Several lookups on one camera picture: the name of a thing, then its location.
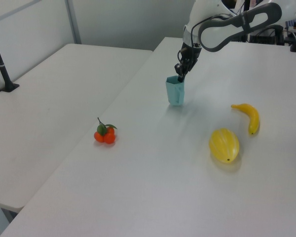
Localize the black equipment box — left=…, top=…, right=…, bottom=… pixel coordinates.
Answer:
left=249, top=25, right=285, bottom=45

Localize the orange toy tangerine bunch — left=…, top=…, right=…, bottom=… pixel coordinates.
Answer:
left=93, top=117, right=118, bottom=145

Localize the black camera stand with cable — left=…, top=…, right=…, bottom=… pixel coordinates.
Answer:
left=0, top=24, right=20, bottom=93

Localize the grey partition frame post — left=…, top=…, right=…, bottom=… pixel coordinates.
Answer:
left=65, top=0, right=82, bottom=45

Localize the yellow striped toy melon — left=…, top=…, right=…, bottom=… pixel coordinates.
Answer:
left=208, top=127, right=240, bottom=164

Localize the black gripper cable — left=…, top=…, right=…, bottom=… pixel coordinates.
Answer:
left=190, top=13, right=235, bottom=51

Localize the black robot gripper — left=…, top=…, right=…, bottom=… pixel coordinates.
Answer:
left=174, top=41, right=203, bottom=83

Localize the teal hexagonal plastic mug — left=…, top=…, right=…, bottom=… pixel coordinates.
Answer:
left=165, top=75, right=186, bottom=107

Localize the white side table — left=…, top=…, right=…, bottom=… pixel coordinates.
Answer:
left=0, top=43, right=154, bottom=213

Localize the yellow toy banana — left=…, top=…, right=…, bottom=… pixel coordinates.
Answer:
left=230, top=103, right=260, bottom=136

